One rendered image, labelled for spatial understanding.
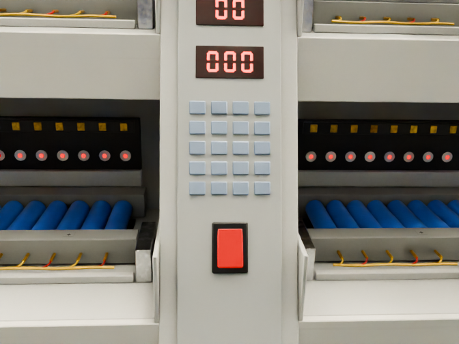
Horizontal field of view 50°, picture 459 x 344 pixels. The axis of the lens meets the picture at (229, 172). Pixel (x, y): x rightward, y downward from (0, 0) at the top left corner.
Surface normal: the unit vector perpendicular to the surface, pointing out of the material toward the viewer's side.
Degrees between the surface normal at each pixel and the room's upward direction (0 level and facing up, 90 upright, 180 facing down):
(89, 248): 111
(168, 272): 90
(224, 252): 84
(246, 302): 90
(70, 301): 21
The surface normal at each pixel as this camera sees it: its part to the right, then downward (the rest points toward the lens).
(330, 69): 0.06, 0.33
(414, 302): 0.02, -0.94
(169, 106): 0.07, -0.03
